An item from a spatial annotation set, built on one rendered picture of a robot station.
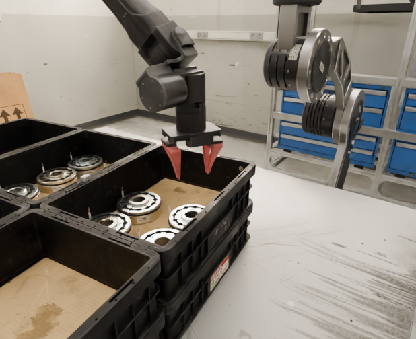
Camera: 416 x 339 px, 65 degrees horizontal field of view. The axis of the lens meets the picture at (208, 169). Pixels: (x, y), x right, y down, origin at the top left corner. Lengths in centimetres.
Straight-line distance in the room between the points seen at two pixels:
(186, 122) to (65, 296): 36
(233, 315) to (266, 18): 315
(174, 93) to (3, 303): 44
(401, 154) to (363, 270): 164
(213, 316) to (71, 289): 28
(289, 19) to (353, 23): 233
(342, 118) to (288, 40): 50
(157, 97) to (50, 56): 363
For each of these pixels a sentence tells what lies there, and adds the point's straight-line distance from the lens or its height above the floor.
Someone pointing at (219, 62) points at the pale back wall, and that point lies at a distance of 388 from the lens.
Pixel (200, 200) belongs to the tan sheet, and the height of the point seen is 83.
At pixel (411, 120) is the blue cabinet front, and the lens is 241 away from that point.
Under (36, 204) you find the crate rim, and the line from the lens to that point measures 71.
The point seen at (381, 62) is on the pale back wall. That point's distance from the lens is 325.
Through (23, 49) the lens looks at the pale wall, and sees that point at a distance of 400.
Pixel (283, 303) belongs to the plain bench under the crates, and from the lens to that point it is 77.
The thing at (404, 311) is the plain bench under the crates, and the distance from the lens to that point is 84.
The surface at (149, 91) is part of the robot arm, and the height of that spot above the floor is 115.
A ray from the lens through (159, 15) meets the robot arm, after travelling 63.
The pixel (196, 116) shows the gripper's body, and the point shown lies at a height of 109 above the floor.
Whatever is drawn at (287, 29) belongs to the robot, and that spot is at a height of 123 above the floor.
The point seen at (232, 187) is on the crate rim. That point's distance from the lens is 69.
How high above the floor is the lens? 125
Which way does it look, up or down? 24 degrees down
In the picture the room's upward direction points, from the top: straight up
